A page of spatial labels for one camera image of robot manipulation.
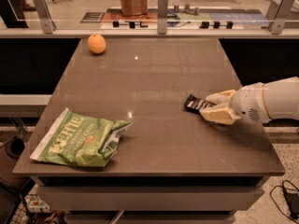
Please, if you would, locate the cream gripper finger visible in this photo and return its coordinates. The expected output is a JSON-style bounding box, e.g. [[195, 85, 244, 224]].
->
[[200, 104, 242, 125], [206, 90, 236, 105]]

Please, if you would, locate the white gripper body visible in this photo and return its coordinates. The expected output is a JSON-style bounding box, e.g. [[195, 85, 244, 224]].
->
[[231, 82, 271, 124]]

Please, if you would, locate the black rxbar chocolate bar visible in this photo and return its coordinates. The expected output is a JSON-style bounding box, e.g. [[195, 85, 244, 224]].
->
[[184, 94, 215, 114]]

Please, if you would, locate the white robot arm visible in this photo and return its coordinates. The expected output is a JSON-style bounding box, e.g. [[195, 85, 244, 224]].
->
[[200, 77, 299, 125]]

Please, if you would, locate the orange fruit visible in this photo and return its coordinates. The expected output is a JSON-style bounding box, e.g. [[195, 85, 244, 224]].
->
[[88, 35, 107, 54]]

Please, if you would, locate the green kettle chips bag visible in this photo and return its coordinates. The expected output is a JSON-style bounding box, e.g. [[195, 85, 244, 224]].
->
[[30, 108, 132, 167]]

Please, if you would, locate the grey table drawer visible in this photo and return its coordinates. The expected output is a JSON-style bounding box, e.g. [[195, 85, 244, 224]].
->
[[37, 187, 263, 211]]

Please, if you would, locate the black round bin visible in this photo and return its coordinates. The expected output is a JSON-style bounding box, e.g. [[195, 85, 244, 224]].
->
[[5, 137, 24, 160]]

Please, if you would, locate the right metal glass bracket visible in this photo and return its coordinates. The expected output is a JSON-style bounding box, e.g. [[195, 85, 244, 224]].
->
[[269, 0, 295, 35]]

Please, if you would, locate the black power adapter with cable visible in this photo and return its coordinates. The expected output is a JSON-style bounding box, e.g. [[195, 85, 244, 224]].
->
[[269, 180, 299, 224]]

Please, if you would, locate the left metal glass bracket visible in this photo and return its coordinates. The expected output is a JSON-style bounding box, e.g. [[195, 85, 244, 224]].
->
[[33, 0, 56, 35]]

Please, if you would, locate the wire basket with items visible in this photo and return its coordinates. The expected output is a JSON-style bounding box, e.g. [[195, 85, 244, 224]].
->
[[6, 194, 67, 224]]

